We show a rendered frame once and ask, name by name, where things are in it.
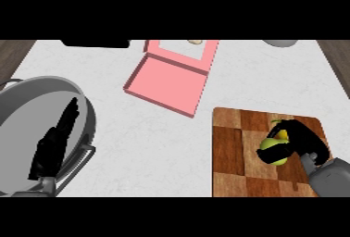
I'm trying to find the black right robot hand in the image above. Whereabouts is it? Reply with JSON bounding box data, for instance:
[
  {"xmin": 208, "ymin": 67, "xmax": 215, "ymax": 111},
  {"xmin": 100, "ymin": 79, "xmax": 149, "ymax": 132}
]
[{"xmin": 255, "ymin": 118, "xmax": 332, "ymax": 165}]

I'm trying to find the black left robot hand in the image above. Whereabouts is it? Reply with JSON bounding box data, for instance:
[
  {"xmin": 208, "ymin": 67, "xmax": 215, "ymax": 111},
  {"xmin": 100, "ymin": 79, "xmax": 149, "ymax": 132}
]
[{"xmin": 27, "ymin": 96, "xmax": 81, "ymax": 181}]

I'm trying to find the yellow-green pear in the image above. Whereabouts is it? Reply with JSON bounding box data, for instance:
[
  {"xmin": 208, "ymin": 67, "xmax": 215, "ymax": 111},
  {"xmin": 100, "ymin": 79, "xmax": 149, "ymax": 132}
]
[{"xmin": 258, "ymin": 119, "xmax": 290, "ymax": 167}]

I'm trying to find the wooden checkered cutting board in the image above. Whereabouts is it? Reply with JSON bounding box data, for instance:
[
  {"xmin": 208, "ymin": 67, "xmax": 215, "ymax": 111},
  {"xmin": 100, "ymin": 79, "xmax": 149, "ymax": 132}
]
[{"xmin": 211, "ymin": 106, "xmax": 333, "ymax": 198}]

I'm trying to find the pink cardboard box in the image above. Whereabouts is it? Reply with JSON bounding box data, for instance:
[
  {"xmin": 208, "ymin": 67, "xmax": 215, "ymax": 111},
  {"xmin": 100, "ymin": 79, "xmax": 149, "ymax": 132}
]
[{"xmin": 122, "ymin": 40, "xmax": 221, "ymax": 119}]

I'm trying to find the large grey metal pot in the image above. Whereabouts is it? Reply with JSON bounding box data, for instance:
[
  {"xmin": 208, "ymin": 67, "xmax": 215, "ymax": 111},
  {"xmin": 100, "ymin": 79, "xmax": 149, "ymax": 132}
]
[{"xmin": 0, "ymin": 75, "xmax": 98, "ymax": 198}]

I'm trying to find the grey round bowl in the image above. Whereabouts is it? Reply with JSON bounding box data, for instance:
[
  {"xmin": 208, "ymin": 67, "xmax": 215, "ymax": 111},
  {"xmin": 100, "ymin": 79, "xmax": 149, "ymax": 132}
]
[{"xmin": 261, "ymin": 40, "xmax": 299, "ymax": 48}]

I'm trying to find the black appliance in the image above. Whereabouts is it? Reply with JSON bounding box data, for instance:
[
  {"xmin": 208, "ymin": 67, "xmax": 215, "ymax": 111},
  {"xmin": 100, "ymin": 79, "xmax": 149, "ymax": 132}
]
[{"xmin": 60, "ymin": 40, "xmax": 131, "ymax": 49}]

